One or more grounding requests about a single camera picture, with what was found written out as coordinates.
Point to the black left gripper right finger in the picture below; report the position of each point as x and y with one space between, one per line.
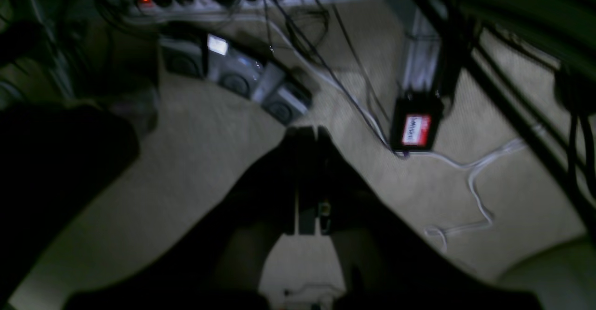
385 263

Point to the grey foot pedal unit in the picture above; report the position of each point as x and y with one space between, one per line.
261 80

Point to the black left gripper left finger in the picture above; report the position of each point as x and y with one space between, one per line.
218 264

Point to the black box red label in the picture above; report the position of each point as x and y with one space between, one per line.
415 123

